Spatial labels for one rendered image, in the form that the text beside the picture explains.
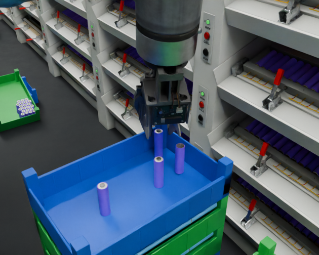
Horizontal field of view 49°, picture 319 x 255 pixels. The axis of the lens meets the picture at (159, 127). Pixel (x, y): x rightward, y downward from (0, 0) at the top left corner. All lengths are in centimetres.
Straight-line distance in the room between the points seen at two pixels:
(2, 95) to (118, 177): 135
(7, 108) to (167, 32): 151
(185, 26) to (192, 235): 37
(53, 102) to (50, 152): 44
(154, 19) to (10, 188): 113
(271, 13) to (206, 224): 44
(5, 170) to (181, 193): 104
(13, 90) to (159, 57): 155
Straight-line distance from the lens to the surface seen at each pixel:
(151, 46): 50
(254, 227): 109
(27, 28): 271
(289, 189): 92
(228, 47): 91
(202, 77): 96
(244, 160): 98
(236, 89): 90
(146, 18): 48
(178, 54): 50
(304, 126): 80
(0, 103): 194
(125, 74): 141
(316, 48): 73
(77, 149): 161
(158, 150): 73
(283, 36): 77
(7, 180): 153
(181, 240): 65
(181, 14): 47
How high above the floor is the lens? 95
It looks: 34 degrees down
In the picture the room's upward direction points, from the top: straight up
